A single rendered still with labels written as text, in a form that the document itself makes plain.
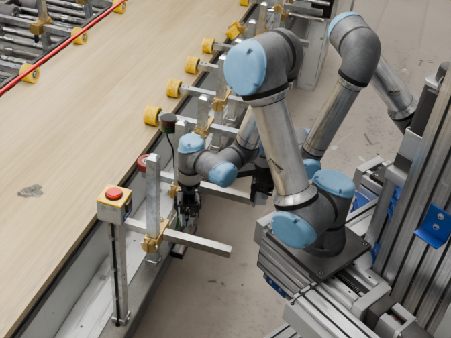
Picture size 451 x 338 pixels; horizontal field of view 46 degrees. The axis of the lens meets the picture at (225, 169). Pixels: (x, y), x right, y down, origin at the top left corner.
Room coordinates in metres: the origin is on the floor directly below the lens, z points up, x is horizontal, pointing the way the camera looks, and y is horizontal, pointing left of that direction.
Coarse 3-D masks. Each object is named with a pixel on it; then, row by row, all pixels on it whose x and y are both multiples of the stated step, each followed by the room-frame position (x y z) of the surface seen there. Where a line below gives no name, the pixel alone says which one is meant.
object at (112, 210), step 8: (104, 192) 1.03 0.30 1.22; (128, 192) 1.04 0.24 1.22; (96, 200) 1.00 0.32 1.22; (104, 200) 1.00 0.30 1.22; (112, 200) 1.00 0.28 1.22; (120, 200) 1.01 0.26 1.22; (104, 208) 0.99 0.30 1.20; (112, 208) 0.99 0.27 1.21; (120, 208) 0.98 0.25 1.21; (104, 216) 0.99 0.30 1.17; (112, 216) 0.99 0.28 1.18; (120, 216) 0.98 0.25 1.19; (120, 224) 0.98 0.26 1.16
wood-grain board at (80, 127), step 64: (128, 0) 3.19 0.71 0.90; (192, 0) 3.30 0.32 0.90; (64, 64) 2.28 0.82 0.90; (128, 64) 2.35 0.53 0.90; (0, 128) 1.70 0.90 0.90; (64, 128) 1.75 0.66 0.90; (128, 128) 1.80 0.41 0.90; (0, 192) 1.33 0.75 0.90; (64, 192) 1.37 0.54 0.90; (0, 256) 1.05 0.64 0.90; (64, 256) 1.08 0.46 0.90; (0, 320) 0.84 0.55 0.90
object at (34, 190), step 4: (36, 184) 1.38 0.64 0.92; (24, 188) 1.35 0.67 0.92; (28, 188) 1.35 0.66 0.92; (32, 188) 1.35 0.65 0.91; (36, 188) 1.35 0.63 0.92; (40, 188) 1.37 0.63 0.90; (20, 192) 1.33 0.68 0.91; (24, 192) 1.34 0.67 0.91; (28, 192) 1.34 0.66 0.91; (32, 192) 1.34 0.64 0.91; (36, 192) 1.34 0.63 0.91; (40, 192) 1.34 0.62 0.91; (24, 196) 1.32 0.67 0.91; (28, 196) 1.32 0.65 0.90; (32, 196) 1.33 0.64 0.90; (36, 196) 1.33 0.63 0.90
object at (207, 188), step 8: (144, 176) 1.58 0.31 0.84; (160, 176) 1.56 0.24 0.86; (168, 176) 1.56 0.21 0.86; (200, 184) 1.54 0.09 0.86; (208, 184) 1.54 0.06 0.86; (208, 192) 1.52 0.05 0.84; (216, 192) 1.51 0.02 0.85; (224, 192) 1.51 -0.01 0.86; (232, 192) 1.51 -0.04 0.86; (240, 192) 1.51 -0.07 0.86; (232, 200) 1.50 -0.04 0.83; (240, 200) 1.49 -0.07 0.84; (248, 200) 1.49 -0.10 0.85
